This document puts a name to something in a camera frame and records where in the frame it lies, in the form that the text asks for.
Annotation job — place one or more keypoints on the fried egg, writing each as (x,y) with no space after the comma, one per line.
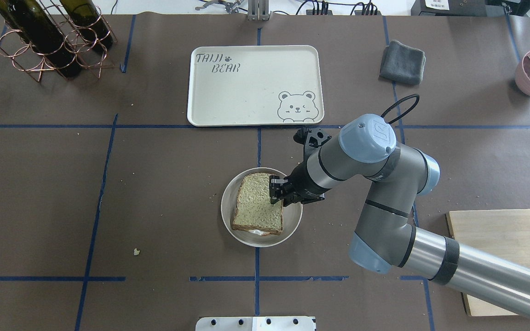
(259,232)

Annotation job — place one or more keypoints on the black box device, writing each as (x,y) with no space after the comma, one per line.
(458,8)

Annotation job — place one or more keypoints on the grey folded cloth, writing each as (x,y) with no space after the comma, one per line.
(402,64)

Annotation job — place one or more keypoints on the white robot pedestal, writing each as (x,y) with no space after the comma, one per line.
(257,323)

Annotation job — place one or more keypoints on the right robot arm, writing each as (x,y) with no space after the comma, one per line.
(384,237)

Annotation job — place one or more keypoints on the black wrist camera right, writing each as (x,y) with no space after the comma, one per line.
(312,140)

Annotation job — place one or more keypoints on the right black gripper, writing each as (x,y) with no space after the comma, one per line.
(302,182)

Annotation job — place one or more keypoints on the white round plate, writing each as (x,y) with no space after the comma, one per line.
(291,215)

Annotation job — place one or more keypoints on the copper wire bottle rack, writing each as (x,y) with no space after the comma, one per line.
(26,60)

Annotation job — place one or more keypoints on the wooden cutting board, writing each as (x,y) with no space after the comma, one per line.
(494,261)

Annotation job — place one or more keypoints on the green wine bottle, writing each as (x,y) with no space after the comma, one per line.
(35,27)
(84,14)

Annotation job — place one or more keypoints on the cream bear tray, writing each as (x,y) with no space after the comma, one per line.
(255,86)

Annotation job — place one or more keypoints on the aluminium frame post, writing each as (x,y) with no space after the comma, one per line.
(258,10)

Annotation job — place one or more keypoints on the bread slice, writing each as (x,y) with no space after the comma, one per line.
(253,206)

